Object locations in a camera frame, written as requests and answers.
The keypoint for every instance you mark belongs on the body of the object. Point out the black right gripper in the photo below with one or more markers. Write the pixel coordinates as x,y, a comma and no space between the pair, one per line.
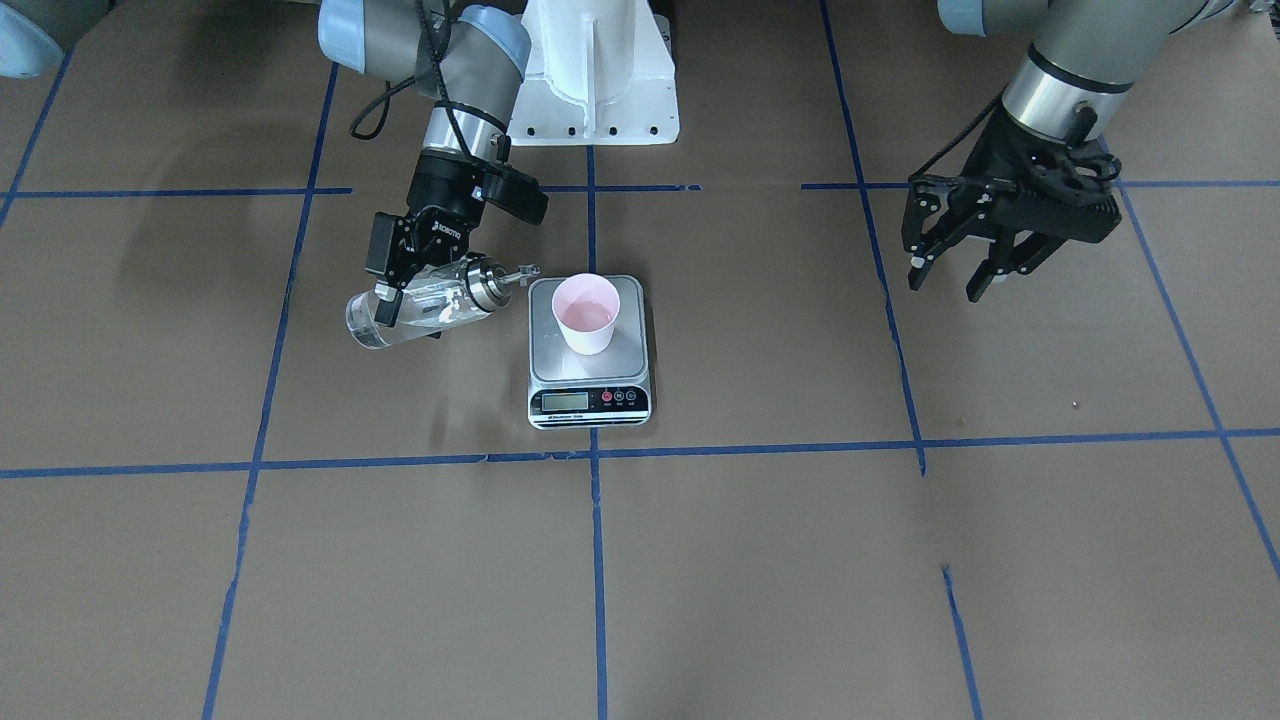
441,197

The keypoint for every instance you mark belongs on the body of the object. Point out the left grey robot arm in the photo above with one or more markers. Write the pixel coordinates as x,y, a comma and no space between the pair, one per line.
1081,52

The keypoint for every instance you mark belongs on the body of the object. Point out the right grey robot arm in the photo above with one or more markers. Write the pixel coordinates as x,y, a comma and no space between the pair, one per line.
471,65

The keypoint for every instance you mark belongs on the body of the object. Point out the pink plastic cup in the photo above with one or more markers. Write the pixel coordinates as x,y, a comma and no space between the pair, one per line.
585,307

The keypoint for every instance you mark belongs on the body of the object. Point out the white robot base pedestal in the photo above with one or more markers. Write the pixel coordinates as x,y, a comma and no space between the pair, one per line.
600,73

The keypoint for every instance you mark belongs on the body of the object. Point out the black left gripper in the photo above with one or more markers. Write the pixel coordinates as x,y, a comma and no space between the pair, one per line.
984,160

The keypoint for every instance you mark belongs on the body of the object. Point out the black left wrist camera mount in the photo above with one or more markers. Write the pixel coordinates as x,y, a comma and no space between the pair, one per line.
1063,187

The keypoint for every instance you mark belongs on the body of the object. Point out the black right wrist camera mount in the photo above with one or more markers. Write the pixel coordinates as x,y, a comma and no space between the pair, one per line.
513,192

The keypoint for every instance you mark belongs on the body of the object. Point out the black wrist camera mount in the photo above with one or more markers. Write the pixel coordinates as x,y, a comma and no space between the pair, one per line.
1063,187
513,192

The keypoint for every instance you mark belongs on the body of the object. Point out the silver digital kitchen scale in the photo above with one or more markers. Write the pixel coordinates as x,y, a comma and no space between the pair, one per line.
572,390

